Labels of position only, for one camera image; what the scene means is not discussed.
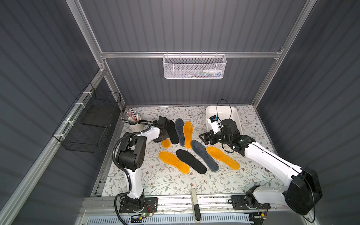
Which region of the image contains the black insole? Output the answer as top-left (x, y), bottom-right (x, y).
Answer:
top-left (176, 150), bottom-right (207, 174)
top-left (167, 120), bottom-right (180, 144)

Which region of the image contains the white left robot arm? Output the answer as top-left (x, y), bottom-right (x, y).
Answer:
top-left (112, 116), bottom-right (170, 208)

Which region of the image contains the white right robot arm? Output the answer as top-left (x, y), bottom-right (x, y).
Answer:
top-left (199, 116), bottom-right (323, 216)

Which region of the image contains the white plastic storage box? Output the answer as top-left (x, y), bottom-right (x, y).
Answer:
top-left (205, 106), bottom-right (243, 135)

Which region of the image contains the dark grey insole upper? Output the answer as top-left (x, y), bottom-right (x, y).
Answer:
top-left (175, 118), bottom-right (185, 147)

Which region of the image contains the dark grey insole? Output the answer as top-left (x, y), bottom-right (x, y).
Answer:
top-left (175, 118), bottom-right (185, 147)
top-left (190, 140), bottom-right (219, 172)

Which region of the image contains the yellow fleece insole upper middle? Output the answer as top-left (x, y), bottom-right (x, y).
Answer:
top-left (183, 121), bottom-right (193, 149)

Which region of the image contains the dark grey insole lower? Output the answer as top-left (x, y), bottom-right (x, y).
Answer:
top-left (190, 140), bottom-right (219, 172)

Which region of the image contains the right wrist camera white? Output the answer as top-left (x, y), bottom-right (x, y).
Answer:
top-left (207, 115), bottom-right (221, 134)

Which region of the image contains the black right camera cable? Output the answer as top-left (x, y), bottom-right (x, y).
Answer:
top-left (216, 99), bottom-right (233, 122)

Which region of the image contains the white wire mesh basket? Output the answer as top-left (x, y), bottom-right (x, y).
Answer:
top-left (162, 54), bottom-right (227, 79)

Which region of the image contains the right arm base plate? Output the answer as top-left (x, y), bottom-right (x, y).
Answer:
top-left (228, 195), bottom-right (271, 211)

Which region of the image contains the black wire basket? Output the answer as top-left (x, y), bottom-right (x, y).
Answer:
top-left (53, 84), bottom-right (122, 154)

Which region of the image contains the white handle tool front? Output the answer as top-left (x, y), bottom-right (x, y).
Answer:
top-left (190, 188), bottom-right (202, 223)

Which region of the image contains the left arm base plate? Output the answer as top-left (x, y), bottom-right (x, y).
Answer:
top-left (117, 196), bottom-right (158, 213)

